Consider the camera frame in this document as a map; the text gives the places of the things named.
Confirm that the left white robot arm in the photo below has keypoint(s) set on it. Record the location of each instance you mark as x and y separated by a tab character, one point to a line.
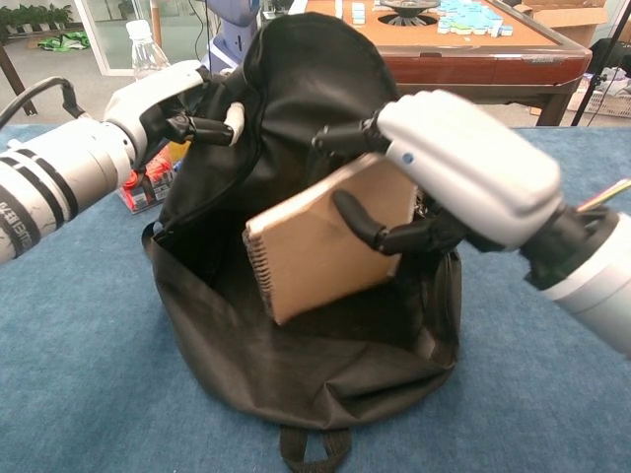
49	172

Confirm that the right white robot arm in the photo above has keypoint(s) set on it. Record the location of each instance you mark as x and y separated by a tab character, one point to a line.
591	286

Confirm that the cardboard box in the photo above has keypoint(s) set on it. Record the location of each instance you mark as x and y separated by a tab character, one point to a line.
567	20

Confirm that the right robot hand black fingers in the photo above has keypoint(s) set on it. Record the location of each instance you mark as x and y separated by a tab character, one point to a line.
473	162

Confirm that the black tripod stand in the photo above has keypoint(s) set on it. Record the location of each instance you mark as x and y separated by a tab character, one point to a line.
599	79

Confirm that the black fabric backpack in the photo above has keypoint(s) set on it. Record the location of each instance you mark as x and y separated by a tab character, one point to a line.
296	374

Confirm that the green cloth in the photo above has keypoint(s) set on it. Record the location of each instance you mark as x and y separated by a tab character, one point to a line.
64	40

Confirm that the glass door frame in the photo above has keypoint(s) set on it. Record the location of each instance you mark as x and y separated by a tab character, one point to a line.
113	34

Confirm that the clear plastic water bottle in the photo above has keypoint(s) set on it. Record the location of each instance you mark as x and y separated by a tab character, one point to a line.
148	54

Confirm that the clear box red black items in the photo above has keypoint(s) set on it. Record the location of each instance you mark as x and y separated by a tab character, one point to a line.
148	189

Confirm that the dark wooden table leg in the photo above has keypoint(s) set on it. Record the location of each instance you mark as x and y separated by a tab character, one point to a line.
15	79

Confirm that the blue mahjong tiles pile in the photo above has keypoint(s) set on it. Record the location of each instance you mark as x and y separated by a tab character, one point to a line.
468	17

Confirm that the white plastic basket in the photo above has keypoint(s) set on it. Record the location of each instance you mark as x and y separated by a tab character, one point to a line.
611	101

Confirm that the green potted plants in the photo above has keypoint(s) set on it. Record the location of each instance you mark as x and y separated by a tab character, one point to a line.
34	17

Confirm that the brown mahjong table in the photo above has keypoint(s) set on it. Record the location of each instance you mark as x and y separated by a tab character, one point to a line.
468	64

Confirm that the black table centre dial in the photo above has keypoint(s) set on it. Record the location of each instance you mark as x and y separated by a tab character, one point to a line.
409	12

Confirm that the left robot hand white-tipped fingers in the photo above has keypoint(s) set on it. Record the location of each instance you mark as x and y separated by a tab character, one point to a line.
148	91

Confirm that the blue table mat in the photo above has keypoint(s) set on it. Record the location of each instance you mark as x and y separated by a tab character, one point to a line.
74	369

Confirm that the brown spiral notebook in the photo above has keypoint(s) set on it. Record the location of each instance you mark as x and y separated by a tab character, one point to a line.
305	256

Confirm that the blue-grey machine base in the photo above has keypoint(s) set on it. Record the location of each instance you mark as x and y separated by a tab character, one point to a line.
231	39

